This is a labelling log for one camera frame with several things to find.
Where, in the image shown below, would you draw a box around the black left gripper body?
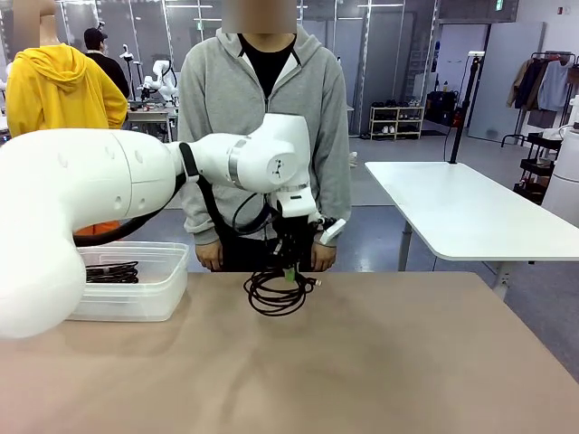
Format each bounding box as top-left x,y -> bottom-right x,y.
270,215 -> 317,273

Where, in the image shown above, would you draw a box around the black USB cable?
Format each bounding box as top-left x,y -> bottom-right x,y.
242,269 -> 324,317

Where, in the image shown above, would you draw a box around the thin black cable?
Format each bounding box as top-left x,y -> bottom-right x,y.
84,260 -> 140,278

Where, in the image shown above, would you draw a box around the thick black power cable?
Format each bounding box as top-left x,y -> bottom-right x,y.
84,269 -> 140,285

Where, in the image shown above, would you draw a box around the person's left forearm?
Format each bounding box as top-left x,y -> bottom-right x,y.
315,162 -> 353,249

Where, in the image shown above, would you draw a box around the person's right forearm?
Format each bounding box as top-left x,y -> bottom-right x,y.
179,178 -> 223,246

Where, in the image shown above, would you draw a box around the person's left hand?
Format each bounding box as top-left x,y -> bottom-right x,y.
311,242 -> 337,272

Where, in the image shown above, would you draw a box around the person's right hand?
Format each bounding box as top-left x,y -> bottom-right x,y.
195,241 -> 223,272

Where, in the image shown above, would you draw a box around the person's black trousers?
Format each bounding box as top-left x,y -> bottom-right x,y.
219,225 -> 318,273

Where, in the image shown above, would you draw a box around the clear plastic storage container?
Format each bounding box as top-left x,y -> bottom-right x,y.
66,241 -> 190,323

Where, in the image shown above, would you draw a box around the wooden shoe rack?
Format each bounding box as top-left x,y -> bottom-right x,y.
369,104 -> 426,142

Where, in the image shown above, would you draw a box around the grey zip hoodie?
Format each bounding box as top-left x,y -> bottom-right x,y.
176,24 -> 353,249

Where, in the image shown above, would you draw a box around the white side table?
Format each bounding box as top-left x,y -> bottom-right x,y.
365,161 -> 579,291

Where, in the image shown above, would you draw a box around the background workbench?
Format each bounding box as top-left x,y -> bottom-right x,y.
125,104 -> 181,144

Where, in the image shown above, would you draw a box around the mannequin orange trousers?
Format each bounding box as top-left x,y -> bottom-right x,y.
74,219 -> 122,236

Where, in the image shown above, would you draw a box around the black pole with white top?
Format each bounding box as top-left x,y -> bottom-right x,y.
447,51 -> 486,165

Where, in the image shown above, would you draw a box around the black utility cart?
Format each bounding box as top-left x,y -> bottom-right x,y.
512,131 -> 565,205

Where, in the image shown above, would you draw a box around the background person in black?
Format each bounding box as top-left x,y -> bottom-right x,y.
83,26 -> 131,99

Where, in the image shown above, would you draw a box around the mannequin yellow hoodie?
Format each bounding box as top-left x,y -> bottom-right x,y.
5,42 -> 129,139

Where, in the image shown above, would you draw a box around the white rounded machine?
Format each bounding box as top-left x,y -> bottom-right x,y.
540,95 -> 579,228

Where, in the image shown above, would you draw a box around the clothes rack with garments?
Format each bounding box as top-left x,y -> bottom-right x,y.
500,51 -> 579,148

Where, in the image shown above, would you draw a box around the beige mannequin neck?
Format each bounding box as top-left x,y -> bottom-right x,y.
37,0 -> 61,48

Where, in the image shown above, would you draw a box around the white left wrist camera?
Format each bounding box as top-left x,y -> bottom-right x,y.
319,218 -> 348,244

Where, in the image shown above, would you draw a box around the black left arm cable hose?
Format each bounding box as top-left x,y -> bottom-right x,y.
73,175 -> 282,249

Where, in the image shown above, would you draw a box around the black bags by wall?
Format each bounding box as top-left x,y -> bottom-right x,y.
426,89 -> 463,127

